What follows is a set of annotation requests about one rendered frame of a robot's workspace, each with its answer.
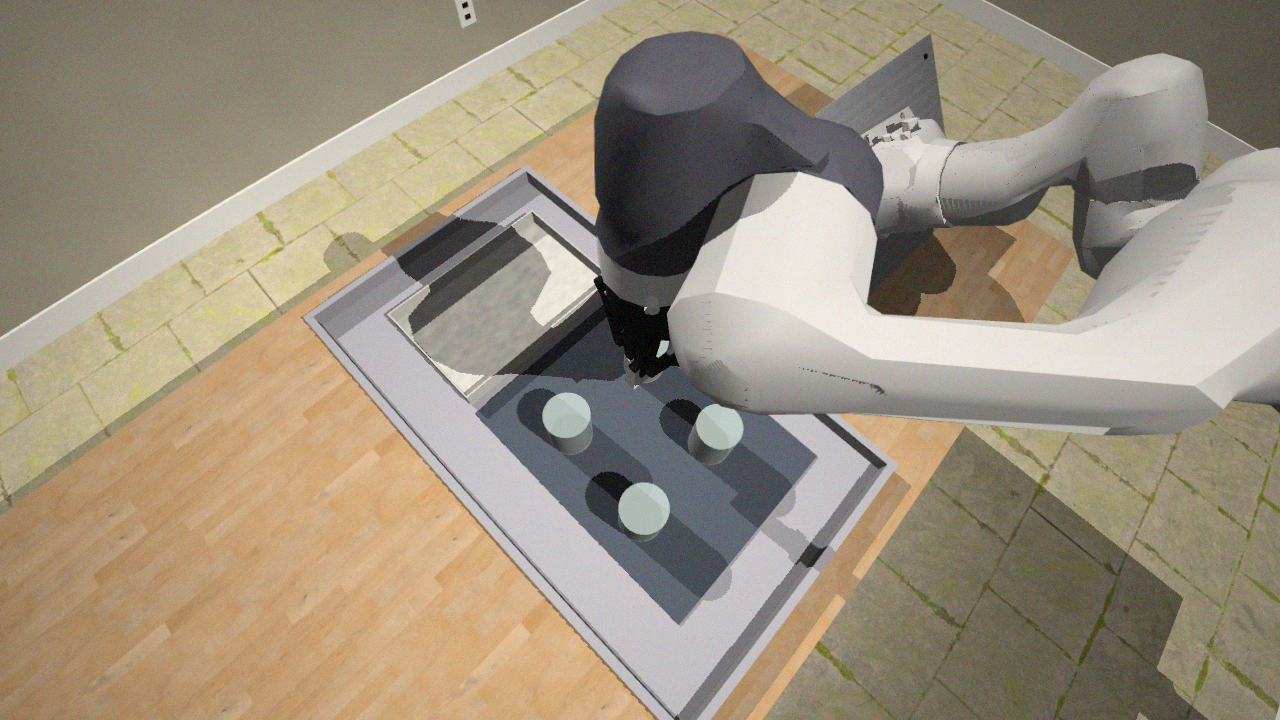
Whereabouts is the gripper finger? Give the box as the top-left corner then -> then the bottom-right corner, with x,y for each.
594,274 -> 637,384
628,325 -> 680,389

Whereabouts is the clear glass cylinder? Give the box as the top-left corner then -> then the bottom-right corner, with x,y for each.
618,482 -> 669,542
689,404 -> 742,465
625,340 -> 669,383
541,392 -> 593,455

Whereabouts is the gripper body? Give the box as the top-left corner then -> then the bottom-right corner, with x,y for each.
605,284 -> 671,341

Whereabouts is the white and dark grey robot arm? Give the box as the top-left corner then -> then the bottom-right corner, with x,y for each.
594,31 -> 1280,436

